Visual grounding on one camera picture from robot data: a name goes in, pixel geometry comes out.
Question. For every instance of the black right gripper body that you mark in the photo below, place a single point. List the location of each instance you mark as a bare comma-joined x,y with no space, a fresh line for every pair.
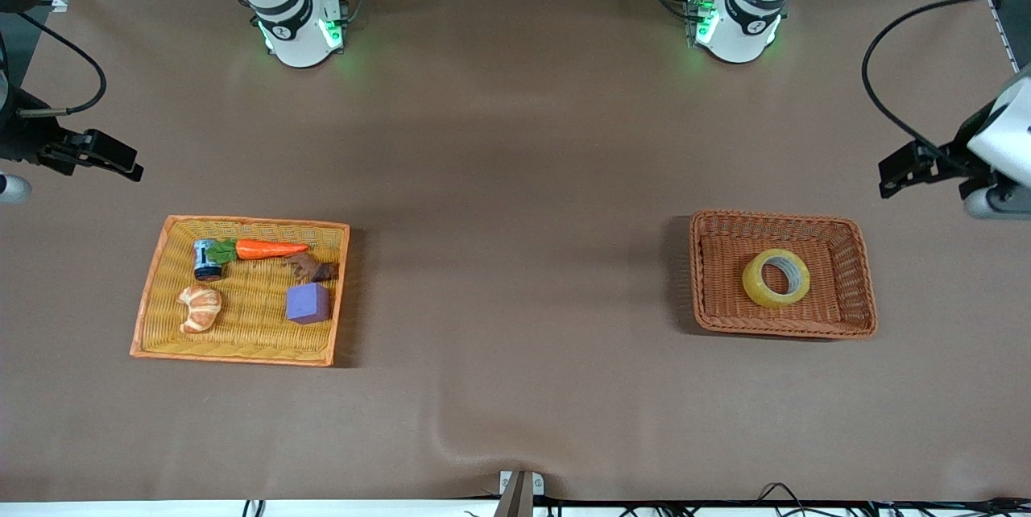
22,138

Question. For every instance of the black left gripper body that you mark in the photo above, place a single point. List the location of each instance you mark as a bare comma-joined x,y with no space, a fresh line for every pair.
955,157

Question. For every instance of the yellow tape roll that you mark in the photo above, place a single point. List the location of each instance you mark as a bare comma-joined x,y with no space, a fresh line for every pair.
753,287

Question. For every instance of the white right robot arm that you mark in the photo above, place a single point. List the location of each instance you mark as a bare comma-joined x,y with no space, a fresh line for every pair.
286,18

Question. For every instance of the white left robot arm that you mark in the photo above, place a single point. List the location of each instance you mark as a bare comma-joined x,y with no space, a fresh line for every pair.
745,26

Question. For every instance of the small blue-labelled can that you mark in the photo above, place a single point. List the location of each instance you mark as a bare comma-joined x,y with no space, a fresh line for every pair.
208,263

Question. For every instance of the toy croissant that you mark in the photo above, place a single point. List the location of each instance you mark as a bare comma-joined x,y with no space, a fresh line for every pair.
200,309

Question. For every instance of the orange toy carrot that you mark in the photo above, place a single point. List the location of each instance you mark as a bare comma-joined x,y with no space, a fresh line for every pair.
270,250

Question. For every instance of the orange-rimmed yellow wicker tray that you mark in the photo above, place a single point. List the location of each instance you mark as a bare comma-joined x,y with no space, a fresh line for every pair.
242,344

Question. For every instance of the brown wicker basket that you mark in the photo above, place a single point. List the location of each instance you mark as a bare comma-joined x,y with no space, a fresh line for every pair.
717,291

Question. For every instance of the brown toy figure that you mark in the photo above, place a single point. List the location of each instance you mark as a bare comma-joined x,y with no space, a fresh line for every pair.
310,266

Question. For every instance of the purple cube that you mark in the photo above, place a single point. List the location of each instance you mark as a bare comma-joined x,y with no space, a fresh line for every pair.
308,303

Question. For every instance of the brown table cover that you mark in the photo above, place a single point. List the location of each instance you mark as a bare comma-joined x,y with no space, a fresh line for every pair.
515,138

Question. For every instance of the metal table edge bracket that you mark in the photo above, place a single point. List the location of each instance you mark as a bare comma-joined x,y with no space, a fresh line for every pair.
519,493

